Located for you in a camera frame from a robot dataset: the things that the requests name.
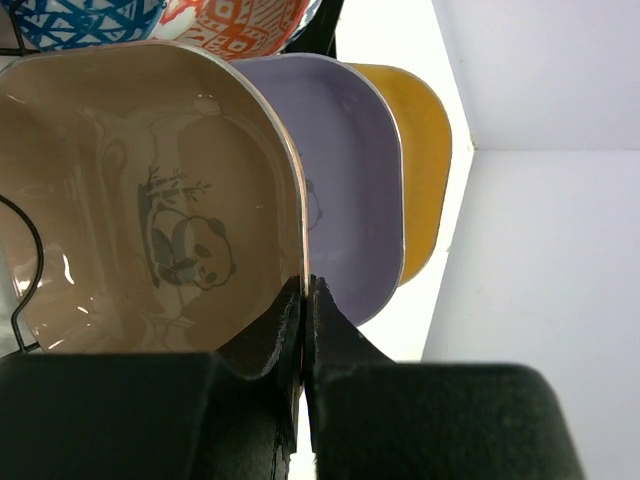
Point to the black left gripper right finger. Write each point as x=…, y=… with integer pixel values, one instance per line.
x=374, y=418

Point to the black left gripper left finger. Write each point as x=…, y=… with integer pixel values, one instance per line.
x=229, y=414

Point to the brown panda square plate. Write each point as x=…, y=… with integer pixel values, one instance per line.
x=154, y=204

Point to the purple square plate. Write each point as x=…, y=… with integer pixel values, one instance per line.
x=350, y=148

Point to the yellow square plate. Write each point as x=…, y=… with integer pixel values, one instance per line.
x=426, y=140

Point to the blue patterned bowl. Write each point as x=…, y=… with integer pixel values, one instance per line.
x=70, y=24

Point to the black wire dish rack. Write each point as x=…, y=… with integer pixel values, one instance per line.
x=315, y=33

